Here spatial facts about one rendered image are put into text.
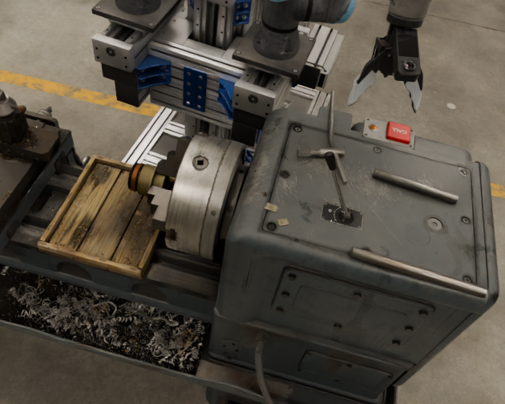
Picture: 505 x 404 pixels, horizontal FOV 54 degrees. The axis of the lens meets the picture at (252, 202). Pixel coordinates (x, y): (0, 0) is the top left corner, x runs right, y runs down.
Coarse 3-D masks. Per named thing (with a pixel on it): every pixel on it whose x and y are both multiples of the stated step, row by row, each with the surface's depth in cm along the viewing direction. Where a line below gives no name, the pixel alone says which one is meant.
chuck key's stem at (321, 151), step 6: (300, 150) 117; (306, 150) 118; (312, 150) 118; (318, 150) 118; (324, 150) 118; (330, 150) 118; (336, 150) 118; (342, 150) 119; (324, 156) 119; (342, 156) 120
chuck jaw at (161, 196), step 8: (152, 192) 125; (160, 192) 126; (168, 192) 126; (152, 200) 124; (160, 200) 124; (168, 200) 124; (152, 208) 124; (160, 208) 122; (152, 216) 120; (160, 216) 121; (152, 224) 122; (160, 224) 121; (168, 232) 120; (176, 232) 119
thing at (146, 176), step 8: (136, 168) 128; (144, 168) 128; (152, 168) 128; (136, 176) 127; (144, 176) 127; (152, 176) 126; (160, 176) 128; (168, 176) 132; (128, 184) 128; (136, 184) 128; (144, 184) 127; (152, 184) 128; (160, 184) 128; (144, 192) 128
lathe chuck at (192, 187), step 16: (192, 144) 119; (208, 144) 120; (224, 144) 122; (192, 160) 116; (208, 160) 117; (176, 176) 115; (192, 176) 115; (208, 176) 115; (176, 192) 115; (192, 192) 114; (208, 192) 114; (176, 208) 115; (192, 208) 115; (176, 224) 117; (192, 224) 116; (176, 240) 121; (192, 240) 119
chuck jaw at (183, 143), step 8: (184, 136) 128; (184, 144) 125; (168, 152) 126; (176, 152) 126; (160, 160) 129; (168, 160) 127; (176, 160) 126; (160, 168) 128; (168, 168) 127; (176, 168) 127
